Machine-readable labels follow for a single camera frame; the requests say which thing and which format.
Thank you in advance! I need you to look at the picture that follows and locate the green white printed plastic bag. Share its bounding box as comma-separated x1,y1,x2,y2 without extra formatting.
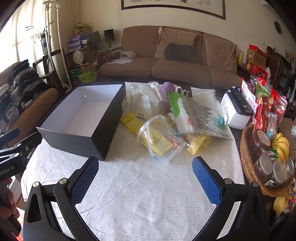
168,91,231,139

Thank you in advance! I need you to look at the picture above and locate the clear plastic tub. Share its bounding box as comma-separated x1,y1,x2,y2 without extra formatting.
137,115,187,162

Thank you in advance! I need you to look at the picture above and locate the yellow descaler packet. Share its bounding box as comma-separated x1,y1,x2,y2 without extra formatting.
120,113,173,157

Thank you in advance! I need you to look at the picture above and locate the person's left hand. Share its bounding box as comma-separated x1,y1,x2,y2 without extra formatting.
0,178,20,219

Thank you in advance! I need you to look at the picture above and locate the wicker basket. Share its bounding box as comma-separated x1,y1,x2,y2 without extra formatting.
240,125,293,198

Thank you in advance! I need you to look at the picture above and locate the pile of folded clothes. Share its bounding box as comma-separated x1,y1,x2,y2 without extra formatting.
1,60,51,135

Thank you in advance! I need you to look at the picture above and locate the black open storage box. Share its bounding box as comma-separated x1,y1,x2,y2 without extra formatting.
37,82,126,161

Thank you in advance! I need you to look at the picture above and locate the glass jar brown lid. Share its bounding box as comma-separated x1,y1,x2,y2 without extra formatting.
250,129,271,151

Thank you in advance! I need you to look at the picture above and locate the banana bunch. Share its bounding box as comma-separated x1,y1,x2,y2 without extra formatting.
272,133,290,163

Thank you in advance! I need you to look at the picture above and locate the yellow packets pile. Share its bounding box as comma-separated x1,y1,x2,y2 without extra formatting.
185,134,212,155

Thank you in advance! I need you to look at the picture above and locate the white striped tablecloth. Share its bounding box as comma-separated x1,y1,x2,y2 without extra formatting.
21,122,244,240

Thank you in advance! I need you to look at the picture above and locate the white tissue box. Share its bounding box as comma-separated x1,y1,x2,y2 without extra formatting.
220,87,251,130

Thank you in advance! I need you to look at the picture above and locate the black remote control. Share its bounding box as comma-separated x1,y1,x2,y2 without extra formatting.
228,88,254,116

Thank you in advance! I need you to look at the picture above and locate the white coat stand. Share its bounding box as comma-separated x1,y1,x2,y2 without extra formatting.
43,1,72,90

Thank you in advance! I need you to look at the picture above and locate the purple cup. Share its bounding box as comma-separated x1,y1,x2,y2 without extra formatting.
159,82,176,111

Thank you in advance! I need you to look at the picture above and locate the brown sofa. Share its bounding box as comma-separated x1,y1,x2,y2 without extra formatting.
101,26,242,90

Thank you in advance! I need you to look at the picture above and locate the dark cushion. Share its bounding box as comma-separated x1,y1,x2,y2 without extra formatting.
165,43,195,63

